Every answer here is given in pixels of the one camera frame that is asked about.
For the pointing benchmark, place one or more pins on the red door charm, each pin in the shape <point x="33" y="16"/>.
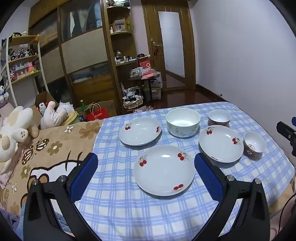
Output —
<point x="156" y="51"/>

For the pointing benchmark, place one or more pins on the brown printed blanket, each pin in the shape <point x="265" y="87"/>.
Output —
<point x="57" y="148"/>

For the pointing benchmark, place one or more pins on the small green bottle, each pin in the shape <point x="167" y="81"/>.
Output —
<point x="128" y="26"/>

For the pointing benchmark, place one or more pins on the wooden sliding door wardrobe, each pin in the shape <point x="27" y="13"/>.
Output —
<point x="83" y="51"/>

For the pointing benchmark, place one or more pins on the small blue white plush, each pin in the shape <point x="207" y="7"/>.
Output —
<point x="42" y="107"/>

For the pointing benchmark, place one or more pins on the pink plush toy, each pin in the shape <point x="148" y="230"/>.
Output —
<point x="31" y="67"/>

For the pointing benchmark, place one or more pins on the wooden picture frame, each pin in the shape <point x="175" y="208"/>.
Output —
<point x="119" y="25"/>

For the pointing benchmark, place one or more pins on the clear plastic storage box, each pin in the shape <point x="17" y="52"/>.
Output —
<point x="156" y="93"/>

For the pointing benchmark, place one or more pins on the large white bowl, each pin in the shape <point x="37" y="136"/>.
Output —
<point x="180" y="133"/>

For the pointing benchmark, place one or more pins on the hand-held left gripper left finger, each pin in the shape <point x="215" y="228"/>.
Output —
<point x="84" y="176"/>

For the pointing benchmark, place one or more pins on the red paper bag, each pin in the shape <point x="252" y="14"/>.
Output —
<point x="97" y="114"/>

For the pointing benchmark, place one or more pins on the white and wood display shelf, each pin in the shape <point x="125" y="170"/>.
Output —
<point x="22" y="40"/>

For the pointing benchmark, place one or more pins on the wooden door with frosted glass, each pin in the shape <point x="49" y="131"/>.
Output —
<point x="150" y="27"/>

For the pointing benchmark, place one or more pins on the glass jar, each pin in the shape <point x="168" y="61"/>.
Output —
<point x="118" y="55"/>

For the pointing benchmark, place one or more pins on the pile of small boxes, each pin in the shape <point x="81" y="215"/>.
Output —
<point x="136" y="72"/>

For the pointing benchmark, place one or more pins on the dark side table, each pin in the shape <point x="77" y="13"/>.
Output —
<point x="150" y="90"/>

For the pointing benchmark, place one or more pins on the blue checked cloth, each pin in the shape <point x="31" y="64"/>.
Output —
<point x="129" y="208"/>

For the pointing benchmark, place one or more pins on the wooden corner shelf unit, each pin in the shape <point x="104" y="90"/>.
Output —
<point x="122" y="74"/>

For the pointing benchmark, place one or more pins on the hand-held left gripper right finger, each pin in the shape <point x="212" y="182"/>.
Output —
<point x="208" y="178"/>

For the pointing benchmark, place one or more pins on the brown cardboard box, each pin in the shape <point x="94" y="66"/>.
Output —
<point x="109" y="107"/>
<point x="45" y="97"/>

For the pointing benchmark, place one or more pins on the black round tin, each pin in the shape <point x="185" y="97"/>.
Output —
<point x="141" y="55"/>

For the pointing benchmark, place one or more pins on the red box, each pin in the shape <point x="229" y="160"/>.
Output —
<point x="145" y="63"/>

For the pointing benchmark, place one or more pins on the white plastic bag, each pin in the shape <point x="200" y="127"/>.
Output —
<point x="158" y="81"/>

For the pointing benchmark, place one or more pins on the pale pink plush doll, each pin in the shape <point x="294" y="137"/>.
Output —
<point x="53" y="117"/>

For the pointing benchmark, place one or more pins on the row of small figurines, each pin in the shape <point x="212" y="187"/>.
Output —
<point x="20" y="53"/>

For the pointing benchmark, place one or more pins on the yellow green plush cushion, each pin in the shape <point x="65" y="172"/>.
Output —
<point x="72" y="118"/>

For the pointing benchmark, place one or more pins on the small red bowl with seal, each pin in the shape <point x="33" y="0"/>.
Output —
<point x="253" y="141"/>

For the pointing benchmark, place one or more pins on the white cherry print plate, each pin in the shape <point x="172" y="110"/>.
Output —
<point x="219" y="146"/>
<point x="161" y="176"/>
<point x="138" y="134"/>

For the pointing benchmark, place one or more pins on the white ruffled plush toy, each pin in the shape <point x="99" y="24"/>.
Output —
<point x="64" y="107"/>

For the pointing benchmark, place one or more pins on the large cream plush toy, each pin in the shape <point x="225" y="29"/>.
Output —
<point x="16" y="125"/>

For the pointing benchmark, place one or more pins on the pink cloth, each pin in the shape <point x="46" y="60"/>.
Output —
<point x="150" y="73"/>

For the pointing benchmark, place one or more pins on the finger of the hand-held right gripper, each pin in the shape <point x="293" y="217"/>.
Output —
<point x="286" y="132"/>
<point x="294" y="121"/>

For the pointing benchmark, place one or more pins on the green glass bottle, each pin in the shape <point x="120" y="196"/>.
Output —
<point x="82" y="106"/>

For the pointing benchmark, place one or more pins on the black white striped cloth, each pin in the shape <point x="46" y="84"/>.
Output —
<point x="131" y="91"/>

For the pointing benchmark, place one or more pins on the wicker basket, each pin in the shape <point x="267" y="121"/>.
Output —
<point x="133" y="104"/>

